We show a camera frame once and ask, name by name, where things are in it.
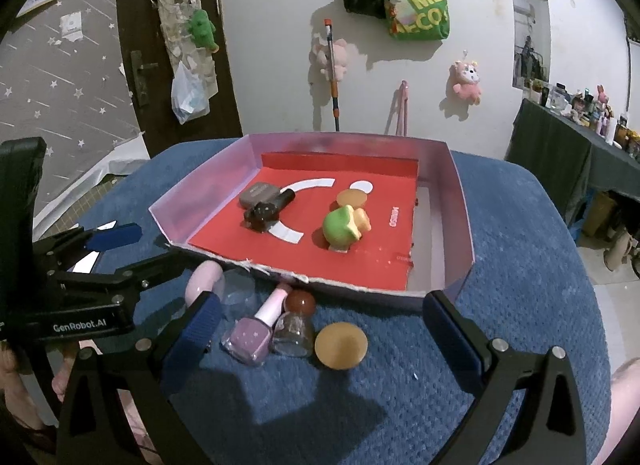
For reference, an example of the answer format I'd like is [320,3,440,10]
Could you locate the pink oval case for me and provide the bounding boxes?
[184,260,224,307]

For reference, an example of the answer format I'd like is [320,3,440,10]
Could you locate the black nail polish bottle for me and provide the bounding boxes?
[244,188,295,232]

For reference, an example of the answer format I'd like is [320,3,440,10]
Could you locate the glass bottle brown ball cap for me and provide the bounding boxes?
[271,289,316,358]

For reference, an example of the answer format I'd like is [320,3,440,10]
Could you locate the large orange round puck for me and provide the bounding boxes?
[314,322,369,371]

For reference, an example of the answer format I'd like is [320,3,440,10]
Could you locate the green yellow toy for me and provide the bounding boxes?
[322,205,371,251]

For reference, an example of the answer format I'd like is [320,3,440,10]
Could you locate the person left hand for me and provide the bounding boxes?
[1,341,102,430]

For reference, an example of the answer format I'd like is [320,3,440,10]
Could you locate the purple nail polish bottle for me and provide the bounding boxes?
[220,283,292,367]

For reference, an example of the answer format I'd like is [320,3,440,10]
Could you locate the clear round glass lens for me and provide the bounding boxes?
[215,269,257,309]

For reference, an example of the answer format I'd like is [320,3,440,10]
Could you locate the grey square earbud case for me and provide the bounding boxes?
[239,181,281,209]

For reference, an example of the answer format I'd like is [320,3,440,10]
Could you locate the white plastic bag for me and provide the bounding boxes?
[171,62,209,125]

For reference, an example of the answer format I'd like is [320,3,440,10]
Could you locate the pink cardboard box tray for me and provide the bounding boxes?
[150,132,474,310]

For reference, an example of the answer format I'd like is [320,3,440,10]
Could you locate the red paper liner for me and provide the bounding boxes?
[189,152,419,292]

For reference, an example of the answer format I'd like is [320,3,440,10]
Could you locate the dark wooden door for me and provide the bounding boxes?
[116,0,242,156]

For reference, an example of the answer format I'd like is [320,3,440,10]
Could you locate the small orange round puck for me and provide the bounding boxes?
[336,188,368,208]

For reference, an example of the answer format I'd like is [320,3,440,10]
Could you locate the green plush toy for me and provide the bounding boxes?
[188,9,219,53]

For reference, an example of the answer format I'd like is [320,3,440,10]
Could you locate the dark cloth covered table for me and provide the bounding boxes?
[506,100,639,224]

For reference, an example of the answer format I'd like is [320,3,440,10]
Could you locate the clear hanging organizer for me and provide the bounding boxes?
[151,0,218,99]

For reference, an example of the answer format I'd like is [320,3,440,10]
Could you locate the pink plush toy left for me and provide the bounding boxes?
[312,39,348,81]

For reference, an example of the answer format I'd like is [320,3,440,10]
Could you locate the pink plush toy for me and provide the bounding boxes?
[447,61,482,105]
[312,39,348,81]

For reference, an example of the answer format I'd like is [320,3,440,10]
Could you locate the pink plush toy right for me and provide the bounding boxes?
[447,61,482,105]

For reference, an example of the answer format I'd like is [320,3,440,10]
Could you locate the green tote bag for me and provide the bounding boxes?
[385,0,450,41]

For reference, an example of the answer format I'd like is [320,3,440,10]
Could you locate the orange grey mop handle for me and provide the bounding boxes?
[324,18,341,132]

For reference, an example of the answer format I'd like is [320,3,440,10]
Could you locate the pink hanging strap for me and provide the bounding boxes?
[394,79,410,137]

